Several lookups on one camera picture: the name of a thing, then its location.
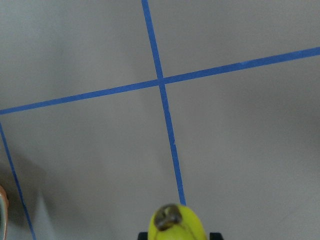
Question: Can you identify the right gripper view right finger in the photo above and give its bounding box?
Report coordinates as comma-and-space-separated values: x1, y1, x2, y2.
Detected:
209, 232, 222, 240

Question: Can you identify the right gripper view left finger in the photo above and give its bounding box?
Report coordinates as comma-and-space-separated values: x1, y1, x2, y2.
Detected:
138, 231, 148, 240

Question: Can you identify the yellow banana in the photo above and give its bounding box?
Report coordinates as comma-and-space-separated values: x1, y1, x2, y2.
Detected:
147, 203, 208, 240

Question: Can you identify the grey square plate orange rim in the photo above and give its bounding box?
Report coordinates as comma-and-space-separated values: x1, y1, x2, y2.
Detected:
0, 186, 9, 240

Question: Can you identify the blue tape line crosswise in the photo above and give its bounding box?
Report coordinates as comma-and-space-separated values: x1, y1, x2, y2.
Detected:
0, 47, 320, 115

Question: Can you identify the blue tape line lengthwise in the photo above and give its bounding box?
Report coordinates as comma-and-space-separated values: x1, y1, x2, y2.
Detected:
141, 0, 186, 205

